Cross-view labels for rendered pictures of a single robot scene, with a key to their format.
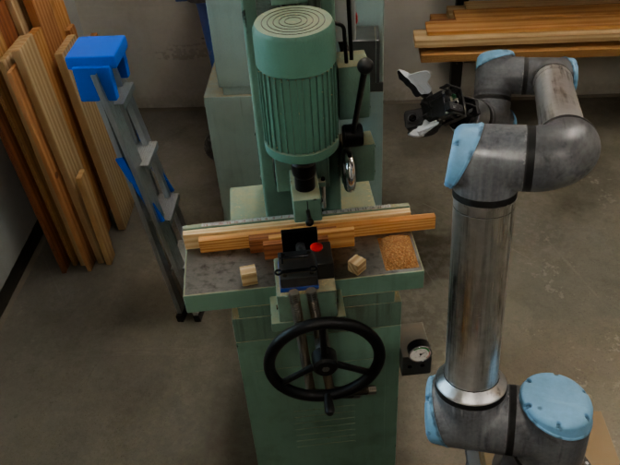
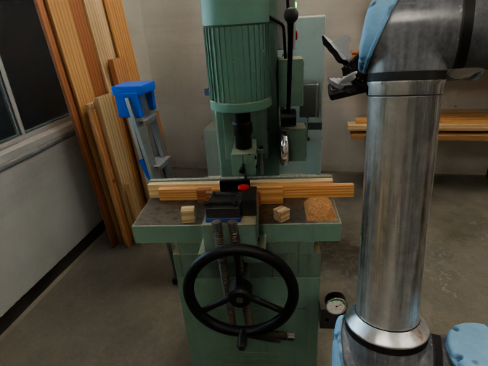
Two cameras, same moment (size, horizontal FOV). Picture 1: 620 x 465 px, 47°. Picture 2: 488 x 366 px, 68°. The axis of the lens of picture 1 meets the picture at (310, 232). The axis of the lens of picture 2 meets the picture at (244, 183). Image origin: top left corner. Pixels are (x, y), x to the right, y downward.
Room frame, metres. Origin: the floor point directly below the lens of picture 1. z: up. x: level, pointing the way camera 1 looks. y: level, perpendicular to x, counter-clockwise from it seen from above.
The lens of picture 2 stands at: (0.40, -0.14, 1.44)
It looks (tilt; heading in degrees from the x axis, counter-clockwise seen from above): 25 degrees down; 8
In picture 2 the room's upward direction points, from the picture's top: 4 degrees counter-clockwise
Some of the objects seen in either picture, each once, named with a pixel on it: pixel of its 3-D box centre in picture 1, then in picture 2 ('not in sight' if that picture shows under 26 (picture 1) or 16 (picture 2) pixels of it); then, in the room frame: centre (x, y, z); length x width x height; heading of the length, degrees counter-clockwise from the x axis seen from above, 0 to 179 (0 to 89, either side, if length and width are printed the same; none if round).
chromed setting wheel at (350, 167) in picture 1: (348, 169); (284, 147); (1.56, -0.11, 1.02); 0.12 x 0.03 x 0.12; 3
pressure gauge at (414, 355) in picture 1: (419, 351); (335, 304); (1.23, -0.27, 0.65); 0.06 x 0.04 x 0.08; 93
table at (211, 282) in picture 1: (303, 276); (236, 223); (1.31, 0.03, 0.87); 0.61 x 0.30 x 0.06; 93
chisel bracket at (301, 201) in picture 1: (306, 196); (245, 158); (1.44, 0.00, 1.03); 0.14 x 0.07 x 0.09; 3
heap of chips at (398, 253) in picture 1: (398, 248); (319, 205); (1.35, -0.22, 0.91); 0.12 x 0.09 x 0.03; 3
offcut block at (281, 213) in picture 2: (356, 265); (281, 213); (1.29, -0.11, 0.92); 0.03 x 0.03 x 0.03; 46
